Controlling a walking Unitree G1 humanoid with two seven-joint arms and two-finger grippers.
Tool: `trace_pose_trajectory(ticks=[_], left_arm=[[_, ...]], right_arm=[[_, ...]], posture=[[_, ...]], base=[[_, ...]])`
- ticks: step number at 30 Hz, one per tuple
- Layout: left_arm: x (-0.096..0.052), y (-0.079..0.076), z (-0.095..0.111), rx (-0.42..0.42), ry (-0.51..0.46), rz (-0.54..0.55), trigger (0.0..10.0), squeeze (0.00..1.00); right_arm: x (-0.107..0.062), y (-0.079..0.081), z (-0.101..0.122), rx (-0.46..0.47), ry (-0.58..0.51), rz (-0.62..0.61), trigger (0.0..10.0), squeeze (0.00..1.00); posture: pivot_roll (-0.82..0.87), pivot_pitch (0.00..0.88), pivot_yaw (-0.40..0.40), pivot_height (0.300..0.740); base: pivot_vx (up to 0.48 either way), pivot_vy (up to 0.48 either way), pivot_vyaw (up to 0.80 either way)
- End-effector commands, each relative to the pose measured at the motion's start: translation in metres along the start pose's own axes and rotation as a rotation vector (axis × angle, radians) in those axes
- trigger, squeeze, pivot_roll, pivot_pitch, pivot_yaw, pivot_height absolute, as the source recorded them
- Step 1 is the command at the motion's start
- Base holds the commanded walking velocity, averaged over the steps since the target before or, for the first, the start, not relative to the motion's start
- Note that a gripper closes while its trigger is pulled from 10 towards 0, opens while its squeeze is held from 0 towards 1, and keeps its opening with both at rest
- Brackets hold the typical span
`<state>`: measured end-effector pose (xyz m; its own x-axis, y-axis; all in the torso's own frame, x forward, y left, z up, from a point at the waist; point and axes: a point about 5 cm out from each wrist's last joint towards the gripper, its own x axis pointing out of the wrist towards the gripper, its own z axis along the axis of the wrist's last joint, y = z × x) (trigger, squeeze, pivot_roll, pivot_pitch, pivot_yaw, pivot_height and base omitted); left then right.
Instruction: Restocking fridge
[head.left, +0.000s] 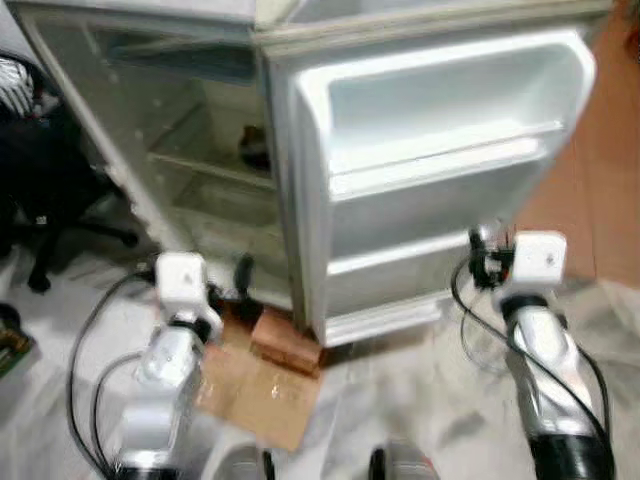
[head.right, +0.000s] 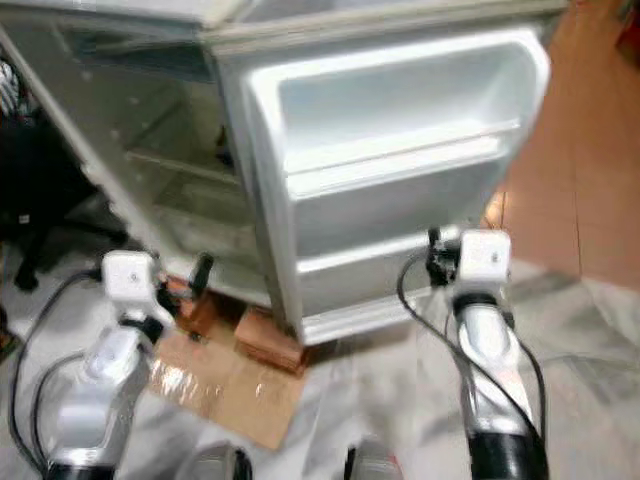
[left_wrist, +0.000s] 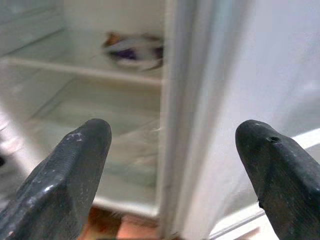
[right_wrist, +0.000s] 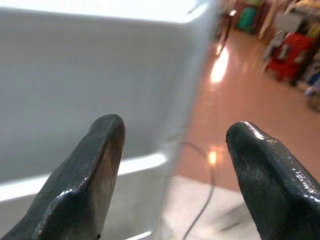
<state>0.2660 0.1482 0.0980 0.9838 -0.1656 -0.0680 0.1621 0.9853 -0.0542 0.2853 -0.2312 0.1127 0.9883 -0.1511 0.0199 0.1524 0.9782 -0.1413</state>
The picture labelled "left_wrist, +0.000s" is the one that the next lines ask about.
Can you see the purple snack packet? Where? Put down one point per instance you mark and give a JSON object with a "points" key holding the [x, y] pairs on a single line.
{"points": [[125, 53]]}

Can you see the white fridge cabinet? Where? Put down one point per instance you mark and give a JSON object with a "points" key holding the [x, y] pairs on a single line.
{"points": [[37, 95]]}

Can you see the round steel bowl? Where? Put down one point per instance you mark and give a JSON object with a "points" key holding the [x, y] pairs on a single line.
{"points": [[140, 65]]}

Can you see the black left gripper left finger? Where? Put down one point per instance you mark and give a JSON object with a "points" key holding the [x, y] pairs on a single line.
{"points": [[57, 180]]}

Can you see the red brick stack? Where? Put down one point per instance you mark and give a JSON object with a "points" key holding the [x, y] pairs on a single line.
{"points": [[107, 225]]}

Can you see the glass fridge shelf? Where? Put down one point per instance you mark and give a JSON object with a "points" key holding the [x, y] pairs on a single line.
{"points": [[87, 72]]}

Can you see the white tape cross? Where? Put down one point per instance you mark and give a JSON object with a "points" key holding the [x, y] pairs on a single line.
{"points": [[135, 43]]}

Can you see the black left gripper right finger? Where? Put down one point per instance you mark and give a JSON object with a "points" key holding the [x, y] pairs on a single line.
{"points": [[287, 180]]}

